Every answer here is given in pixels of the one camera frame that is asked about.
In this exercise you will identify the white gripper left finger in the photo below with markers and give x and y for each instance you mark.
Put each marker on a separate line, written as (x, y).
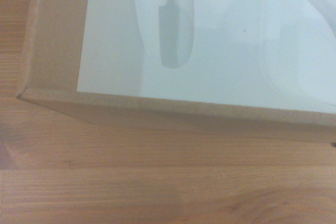
(181, 24)

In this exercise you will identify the brown cardboard box white inside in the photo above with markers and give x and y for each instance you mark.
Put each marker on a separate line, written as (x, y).
(236, 82)

